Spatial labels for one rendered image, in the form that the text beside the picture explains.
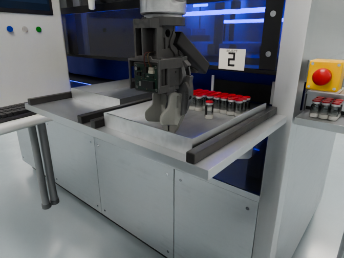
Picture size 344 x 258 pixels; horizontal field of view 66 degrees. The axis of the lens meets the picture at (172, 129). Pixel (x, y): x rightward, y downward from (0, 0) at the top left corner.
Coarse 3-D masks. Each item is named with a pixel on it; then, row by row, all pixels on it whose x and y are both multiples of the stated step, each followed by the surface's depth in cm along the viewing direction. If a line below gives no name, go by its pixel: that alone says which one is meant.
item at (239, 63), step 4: (220, 52) 80; (224, 52) 79; (236, 52) 77; (240, 52) 76; (244, 52) 75; (220, 56) 80; (224, 56) 79; (228, 56) 79; (232, 56) 78; (236, 56) 77; (240, 56) 76; (244, 56) 75; (220, 60) 81; (224, 60) 80; (232, 60) 78; (236, 60) 77; (240, 60) 77; (244, 60) 76; (220, 64) 81; (224, 64) 80; (236, 64) 78; (240, 64) 77; (244, 64) 76; (220, 68) 81; (224, 68) 80; (228, 68) 80; (232, 68) 79; (236, 68) 78; (240, 68) 77
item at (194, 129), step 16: (112, 112) 64; (128, 112) 68; (144, 112) 73; (192, 112) 75; (256, 112) 67; (112, 128) 62; (128, 128) 58; (144, 128) 55; (160, 128) 52; (192, 128) 62; (208, 128) 62; (224, 128) 56; (160, 144) 53; (176, 144) 50; (192, 144) 47
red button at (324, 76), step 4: (324, 68) 62; (316, 72) 62; (320, 72) 61; (324, 72) 61; (328, 72) 61; (312, 76) 63; (316, 76) 62; (320, 76) 61; (324, 76) 61; (328, 76) 61; (312, 80) 63; (316, 80) 62; (320, 80) 62; (324, 80) 61; (328, 80) 61; (316, 84) 63; (320, 84) 62; (324, 84) 62
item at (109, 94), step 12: (96, 84) 98; (108, 84) 103; (120, 84) 107; (72, 96) 92; (84, 96) 87; (96, 96) 83; (108, 96) 79; (120, 96) 94; (132, 96) 79; (144, 96) 83
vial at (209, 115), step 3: (207, 105) 68; (210, 105) 68; (207, 108) 68; (210, 108) 67; (207, 111) 68; (210, 111) 68; (207, 114) 68; (210, 114) 68; (207, 117) 68; (210, 117) 68
